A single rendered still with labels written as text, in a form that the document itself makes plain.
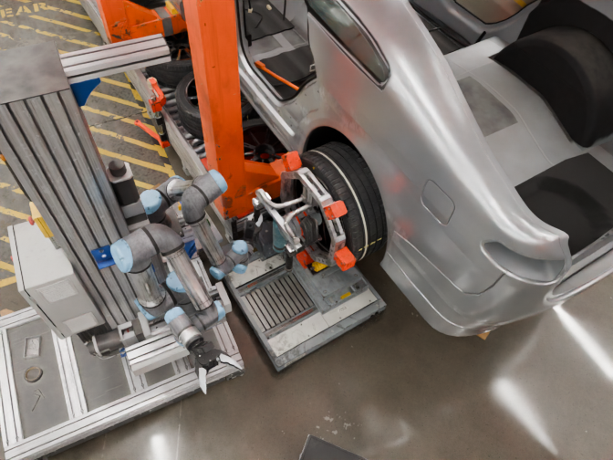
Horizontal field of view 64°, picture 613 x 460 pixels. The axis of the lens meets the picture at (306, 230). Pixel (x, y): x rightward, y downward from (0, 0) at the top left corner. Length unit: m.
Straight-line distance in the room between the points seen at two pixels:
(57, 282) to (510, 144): 2.49
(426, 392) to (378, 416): 0.35
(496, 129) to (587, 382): 1.70
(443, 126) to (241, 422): 2.00
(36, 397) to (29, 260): 1.09
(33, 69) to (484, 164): 1.51
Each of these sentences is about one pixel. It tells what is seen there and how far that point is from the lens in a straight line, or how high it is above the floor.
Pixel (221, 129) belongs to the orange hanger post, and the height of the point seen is 1.26.
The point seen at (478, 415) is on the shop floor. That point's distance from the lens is 3.31.
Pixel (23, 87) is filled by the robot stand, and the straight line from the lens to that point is 1.66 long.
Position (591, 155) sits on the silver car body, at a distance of 3.48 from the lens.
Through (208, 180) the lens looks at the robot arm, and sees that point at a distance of 2.21.
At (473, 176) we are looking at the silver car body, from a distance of 1.90.
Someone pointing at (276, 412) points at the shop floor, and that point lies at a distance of 3.08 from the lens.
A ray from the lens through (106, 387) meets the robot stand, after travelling 3.05.
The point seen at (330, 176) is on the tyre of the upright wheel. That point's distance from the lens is 2.43.
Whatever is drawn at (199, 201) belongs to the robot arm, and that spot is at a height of 1.30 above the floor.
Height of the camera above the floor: 2.98
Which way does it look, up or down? 54 degrees down
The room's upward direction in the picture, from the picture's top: 6 degrees clockwise
